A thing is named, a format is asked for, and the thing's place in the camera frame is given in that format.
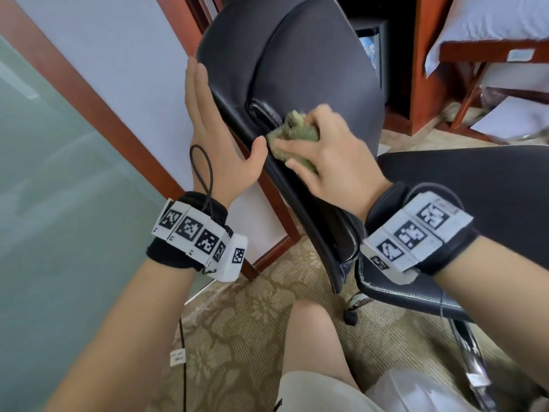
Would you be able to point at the white paper sheet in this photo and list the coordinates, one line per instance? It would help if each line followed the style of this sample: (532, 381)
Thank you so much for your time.
(510, 117)

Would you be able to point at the person's left hand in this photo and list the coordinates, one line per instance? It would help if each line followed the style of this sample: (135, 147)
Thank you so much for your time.
(219, 141)

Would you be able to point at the person's right hand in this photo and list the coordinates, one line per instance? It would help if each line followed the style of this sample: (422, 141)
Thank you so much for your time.
(343, 163)

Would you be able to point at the frosted glass panel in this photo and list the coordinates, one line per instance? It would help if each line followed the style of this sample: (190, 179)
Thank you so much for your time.
(51, 236)

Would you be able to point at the black leather chair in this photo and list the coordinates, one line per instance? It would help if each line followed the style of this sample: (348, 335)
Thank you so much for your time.
(463, 210)

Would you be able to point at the person's right leg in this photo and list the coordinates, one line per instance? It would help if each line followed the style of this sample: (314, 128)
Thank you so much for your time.
(313, 343)

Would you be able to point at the person's left forearm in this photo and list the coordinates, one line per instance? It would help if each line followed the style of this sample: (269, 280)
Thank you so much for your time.
(120, 339)

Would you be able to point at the person's right forearm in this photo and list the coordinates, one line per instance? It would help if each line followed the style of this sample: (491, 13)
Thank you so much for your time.
(497, 304)

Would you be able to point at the wooden luggage rack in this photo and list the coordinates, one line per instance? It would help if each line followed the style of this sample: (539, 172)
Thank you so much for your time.
(497, 54)

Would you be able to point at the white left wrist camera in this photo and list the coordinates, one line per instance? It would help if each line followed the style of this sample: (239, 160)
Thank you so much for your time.
(232, 257)

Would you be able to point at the grey mini fridge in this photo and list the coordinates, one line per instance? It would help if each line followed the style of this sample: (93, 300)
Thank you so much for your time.
(369, 51)

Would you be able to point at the white shorts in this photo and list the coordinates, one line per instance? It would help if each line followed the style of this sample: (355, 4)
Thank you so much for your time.
(377, 395)

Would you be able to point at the green cleaning cloth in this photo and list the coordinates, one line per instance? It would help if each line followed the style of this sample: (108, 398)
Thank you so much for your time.
(296, 128)

